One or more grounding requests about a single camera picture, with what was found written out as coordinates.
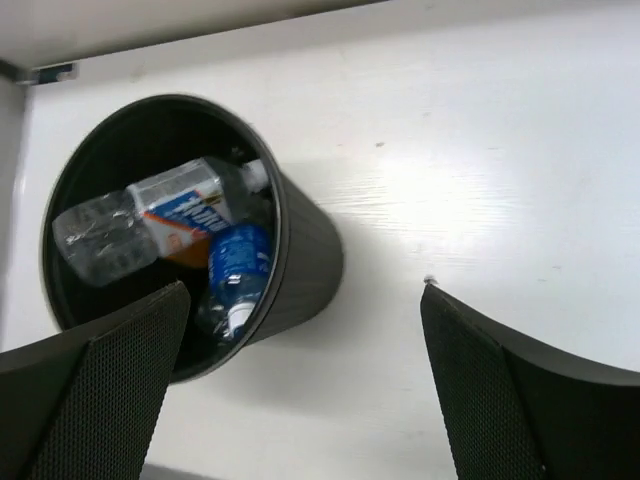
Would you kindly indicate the orange juice bottle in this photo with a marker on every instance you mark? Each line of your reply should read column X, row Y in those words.
column 194, row 257

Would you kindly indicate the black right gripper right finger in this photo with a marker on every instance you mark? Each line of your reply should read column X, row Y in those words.
column 517, row 408

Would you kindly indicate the white orange label bottle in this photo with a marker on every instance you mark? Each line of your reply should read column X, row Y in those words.
column 112, row 236

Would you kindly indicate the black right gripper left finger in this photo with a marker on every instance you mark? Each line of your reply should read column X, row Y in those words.
column 84, row 403

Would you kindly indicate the blue label water bottle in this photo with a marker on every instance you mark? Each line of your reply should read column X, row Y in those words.
column 239, row 266

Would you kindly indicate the black plastic waste bin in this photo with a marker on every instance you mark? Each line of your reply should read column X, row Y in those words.
column 161, row 132

